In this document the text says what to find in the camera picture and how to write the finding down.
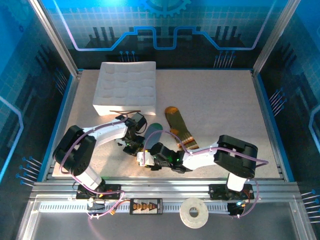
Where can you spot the aluminium corner post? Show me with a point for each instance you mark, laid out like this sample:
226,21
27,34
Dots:
55,37
275,37

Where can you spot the grey sock with orange stripes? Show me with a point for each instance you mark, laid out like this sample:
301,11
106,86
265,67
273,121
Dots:
153,136

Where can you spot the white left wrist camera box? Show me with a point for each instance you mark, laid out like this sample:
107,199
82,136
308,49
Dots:
120,142

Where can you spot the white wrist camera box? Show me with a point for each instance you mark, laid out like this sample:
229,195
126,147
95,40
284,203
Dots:
144,158
120,142

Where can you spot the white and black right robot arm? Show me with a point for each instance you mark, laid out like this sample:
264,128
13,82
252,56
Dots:
200,157

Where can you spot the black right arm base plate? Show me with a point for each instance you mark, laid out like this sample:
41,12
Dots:
217,191

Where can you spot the aluminium frame rail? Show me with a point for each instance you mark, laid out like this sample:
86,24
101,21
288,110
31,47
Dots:
162,187

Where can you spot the small black controller board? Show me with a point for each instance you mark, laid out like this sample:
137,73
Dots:
235,208

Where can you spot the black connector board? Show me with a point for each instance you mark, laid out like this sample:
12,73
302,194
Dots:
146,206

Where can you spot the white tape roll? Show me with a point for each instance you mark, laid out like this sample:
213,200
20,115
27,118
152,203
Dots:
186,217

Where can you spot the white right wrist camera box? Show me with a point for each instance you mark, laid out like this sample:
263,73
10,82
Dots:
144,158

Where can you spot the olive sock with orange toe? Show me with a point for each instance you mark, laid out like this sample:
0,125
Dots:
180,125

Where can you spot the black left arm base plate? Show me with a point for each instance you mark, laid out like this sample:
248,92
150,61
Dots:
112,192

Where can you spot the grey shelf panel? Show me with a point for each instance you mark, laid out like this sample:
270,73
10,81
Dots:
150,230

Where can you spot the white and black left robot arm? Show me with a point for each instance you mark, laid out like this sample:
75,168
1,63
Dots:
105,132

